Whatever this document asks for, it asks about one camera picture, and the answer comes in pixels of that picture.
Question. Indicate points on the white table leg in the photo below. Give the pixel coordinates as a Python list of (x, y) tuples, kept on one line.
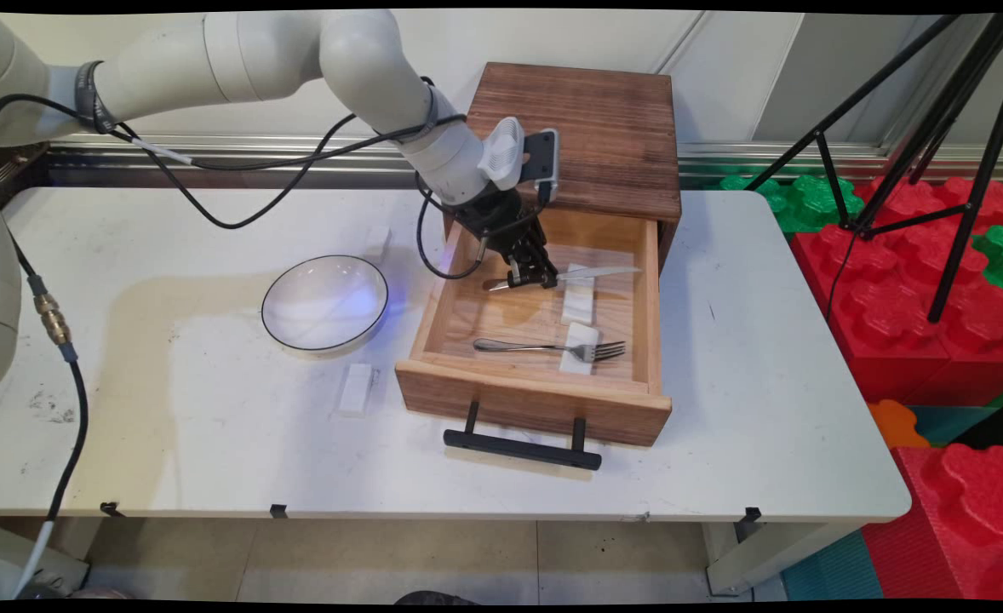
[(757, 558)]

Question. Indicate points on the silver metal fork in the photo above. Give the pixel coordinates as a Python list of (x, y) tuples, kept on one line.
[(535, 346)]

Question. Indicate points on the light wooden drawer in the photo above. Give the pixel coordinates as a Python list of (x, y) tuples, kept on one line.
[(535, 400)]

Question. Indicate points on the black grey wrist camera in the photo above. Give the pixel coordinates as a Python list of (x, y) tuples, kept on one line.
[(541, 162)]

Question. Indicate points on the green foam block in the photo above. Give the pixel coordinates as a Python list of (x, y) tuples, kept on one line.
[(812, 204), (1002, 255)]

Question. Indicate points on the dark wooden cabinet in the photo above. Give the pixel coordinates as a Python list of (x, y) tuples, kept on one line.
[(604, 128)]

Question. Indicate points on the white ceramic cutlery rest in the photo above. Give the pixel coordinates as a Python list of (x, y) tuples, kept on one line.
[(579, 302), (578, 364), (377, 243), (356, 390)]

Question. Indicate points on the silver metal knife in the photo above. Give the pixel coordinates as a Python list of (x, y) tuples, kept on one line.
[(604, 273)]

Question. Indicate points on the teal foam mat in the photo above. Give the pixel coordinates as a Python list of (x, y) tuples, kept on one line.
[(833, 570)]

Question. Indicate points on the orange foam piece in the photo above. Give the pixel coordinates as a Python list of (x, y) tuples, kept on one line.
[(895, 424)]

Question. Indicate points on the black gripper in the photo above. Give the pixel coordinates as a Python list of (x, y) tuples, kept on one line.
[(501, 223)]

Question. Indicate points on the white black-rimmed bowl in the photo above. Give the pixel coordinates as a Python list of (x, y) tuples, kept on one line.
[(324, 302)]

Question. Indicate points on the aluminium wall rail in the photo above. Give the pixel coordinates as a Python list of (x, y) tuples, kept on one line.
[(212, 151)]

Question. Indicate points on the black tripod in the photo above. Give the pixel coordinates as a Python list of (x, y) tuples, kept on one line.
[(970, 111)]

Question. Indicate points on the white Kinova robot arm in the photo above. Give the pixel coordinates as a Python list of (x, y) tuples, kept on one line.
[(255, 60)]

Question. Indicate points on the large red foam block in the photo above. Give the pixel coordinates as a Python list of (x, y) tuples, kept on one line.
[(893, 323)]

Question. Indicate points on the white vented round mount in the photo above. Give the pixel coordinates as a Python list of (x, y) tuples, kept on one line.
[(501, 153)]

